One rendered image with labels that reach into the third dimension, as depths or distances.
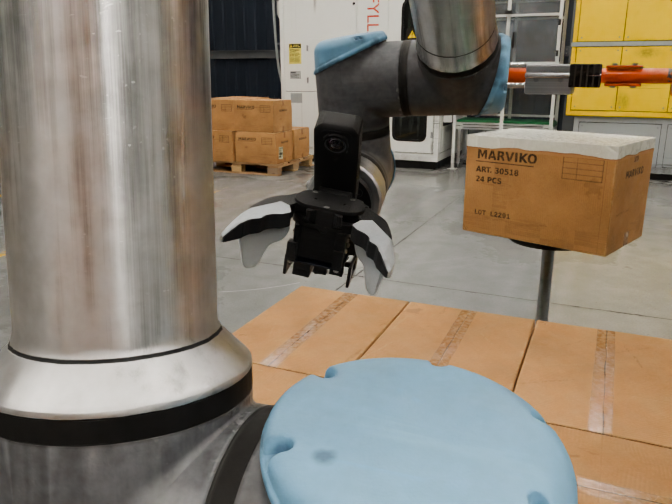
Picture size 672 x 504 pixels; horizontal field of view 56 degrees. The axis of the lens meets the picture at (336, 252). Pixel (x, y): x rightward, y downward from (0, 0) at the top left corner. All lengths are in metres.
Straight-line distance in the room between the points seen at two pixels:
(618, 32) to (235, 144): 4.69
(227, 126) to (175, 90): 7.89
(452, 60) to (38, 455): 0.54
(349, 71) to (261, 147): 7.17
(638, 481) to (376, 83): 0.92
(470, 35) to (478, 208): 2.03
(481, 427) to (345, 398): 0.07
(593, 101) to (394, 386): 8.04
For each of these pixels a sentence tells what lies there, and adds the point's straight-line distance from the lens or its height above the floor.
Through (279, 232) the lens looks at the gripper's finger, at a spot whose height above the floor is 1.12.
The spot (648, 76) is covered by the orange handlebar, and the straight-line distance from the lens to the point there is 1.05.
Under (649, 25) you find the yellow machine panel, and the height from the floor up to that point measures 1.74.
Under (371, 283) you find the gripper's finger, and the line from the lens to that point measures 0.60.
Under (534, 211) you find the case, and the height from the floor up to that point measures 0.75.
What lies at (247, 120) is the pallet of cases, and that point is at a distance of 8.03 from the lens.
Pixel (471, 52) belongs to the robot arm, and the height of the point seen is 1.30.
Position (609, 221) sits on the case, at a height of 0.75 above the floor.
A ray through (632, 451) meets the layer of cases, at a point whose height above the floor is 0.54.
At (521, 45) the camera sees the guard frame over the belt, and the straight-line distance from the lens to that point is 8.37.
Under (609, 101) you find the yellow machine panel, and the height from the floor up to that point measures 0.90.
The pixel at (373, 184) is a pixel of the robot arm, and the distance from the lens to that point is 0.73.
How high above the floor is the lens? 1.28
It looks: 16 degrees down
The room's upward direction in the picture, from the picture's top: straight up
